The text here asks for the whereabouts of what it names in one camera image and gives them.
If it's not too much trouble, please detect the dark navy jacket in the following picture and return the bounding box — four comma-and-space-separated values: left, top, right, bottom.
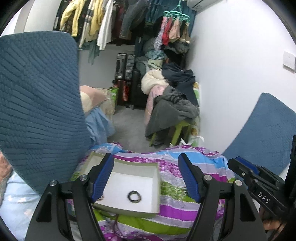
162, 62, 199, 106

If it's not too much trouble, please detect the grey fleece garment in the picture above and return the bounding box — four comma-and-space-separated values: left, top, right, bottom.
145, 86, 200, 140

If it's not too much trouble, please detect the grey hard suitcase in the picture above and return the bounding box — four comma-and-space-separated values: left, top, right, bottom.
114, 53, 135, 80

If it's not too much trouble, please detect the white cardboard box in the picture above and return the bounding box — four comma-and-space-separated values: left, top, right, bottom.
93, 158, 161, 218

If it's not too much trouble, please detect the person's right hand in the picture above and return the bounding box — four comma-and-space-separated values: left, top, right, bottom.
259, 206, 286, 233

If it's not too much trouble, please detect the white hanging shirt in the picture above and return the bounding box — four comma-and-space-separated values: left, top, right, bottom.
96, 0, 113, 51

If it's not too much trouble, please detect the light blue bedsheet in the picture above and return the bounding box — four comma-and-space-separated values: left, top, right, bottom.
85, 107, 115, 146

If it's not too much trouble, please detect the blue knitted right sleeve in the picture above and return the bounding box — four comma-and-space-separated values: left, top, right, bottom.
223, 93, 295, 175

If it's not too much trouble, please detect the blue knitted left sleeve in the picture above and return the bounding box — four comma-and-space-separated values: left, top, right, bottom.
1, 31, 91, 194

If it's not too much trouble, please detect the pink beige pillow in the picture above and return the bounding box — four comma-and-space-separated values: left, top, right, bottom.
79, 85, 107, 115

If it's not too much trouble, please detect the cream white padded coat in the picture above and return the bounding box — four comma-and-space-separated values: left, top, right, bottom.
141, 69, 169, 94

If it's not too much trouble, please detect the yellow hanging jacket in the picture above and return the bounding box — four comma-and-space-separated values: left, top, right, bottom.
60, 0, 86, 37

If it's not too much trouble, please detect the green shopping bag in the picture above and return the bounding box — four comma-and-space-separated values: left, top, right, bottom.
109, 87, 119, 113

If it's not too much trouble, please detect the blue knitted sleeve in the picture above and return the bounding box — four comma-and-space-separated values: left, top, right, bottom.
1, 31, 91, 194
223, 93, 295, 175

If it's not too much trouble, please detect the teal clip hanger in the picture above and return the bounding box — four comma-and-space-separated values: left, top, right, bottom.
163, 0, 191, 23

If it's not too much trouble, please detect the pink blanket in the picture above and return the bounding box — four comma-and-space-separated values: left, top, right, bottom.
144, 85, 167, 125

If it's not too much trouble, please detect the red black suitcase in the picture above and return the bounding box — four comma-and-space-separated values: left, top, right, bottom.
113, 79, 132, 105

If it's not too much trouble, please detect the white air conditioner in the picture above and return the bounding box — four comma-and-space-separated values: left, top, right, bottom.
187, 0, 219, 13

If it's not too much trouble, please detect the green plastic stool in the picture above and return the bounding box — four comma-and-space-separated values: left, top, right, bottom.
149, 119, 193, 148

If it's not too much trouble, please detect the colourful striped floral cloth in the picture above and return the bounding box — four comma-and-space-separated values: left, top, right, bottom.
69, 142, 235, 241

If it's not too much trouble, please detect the white wall switch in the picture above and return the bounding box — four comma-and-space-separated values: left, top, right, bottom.
283, 52, 295, 71

